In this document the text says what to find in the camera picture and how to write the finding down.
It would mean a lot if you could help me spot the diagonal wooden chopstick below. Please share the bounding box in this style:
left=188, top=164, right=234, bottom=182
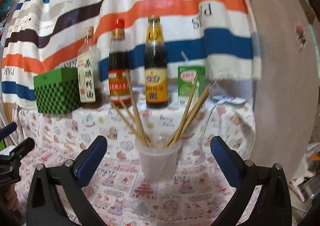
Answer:
left=111, top=93, right=155, bottom=147

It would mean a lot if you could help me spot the right hand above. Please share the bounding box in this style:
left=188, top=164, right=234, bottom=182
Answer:
left=5, top=184, right=19, bottom=211

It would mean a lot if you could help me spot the printed bear tablecloth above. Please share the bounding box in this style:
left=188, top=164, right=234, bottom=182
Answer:
left=13, top=95, right=255, bottom=225

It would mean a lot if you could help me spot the green checkered box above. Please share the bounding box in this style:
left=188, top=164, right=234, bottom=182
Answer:
left=34, top=67, right=81, bottom=115

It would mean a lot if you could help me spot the grey board panel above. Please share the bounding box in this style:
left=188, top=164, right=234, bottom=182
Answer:
left=250, top=0, right=319, bottom=179

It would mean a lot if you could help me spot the wooden chopstick beside held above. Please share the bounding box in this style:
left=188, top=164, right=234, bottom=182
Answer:
left=162, top=84, right=211, bottom=149

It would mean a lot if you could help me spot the translucent plastic cup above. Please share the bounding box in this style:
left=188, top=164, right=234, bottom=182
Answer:
left=135, top=133, right=182, bottom=183

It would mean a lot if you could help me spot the wooden chopstick in bundle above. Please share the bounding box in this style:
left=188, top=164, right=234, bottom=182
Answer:
left=168, top=89, right=211, bottom=147

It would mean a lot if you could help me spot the clear cooking wine bottle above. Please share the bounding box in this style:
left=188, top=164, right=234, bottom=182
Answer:
left=76, top=26, right=103, bottom=109

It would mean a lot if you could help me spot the red cap vinegar bottle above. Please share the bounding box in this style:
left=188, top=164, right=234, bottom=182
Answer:
left=108, top=18, right=131, bottom=108

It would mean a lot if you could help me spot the green drink carton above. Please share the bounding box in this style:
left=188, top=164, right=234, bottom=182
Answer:
left=177, top=51, right=206, bottom=106

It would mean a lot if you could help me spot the yellow label soy sauce bottle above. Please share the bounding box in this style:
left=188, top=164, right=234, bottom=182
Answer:
left=144, top=15, right=169, bottom=109

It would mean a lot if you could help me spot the striped Paris cloth backdrop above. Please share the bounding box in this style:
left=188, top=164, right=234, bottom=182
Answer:
left=1, top=0, right=261, bottom=108

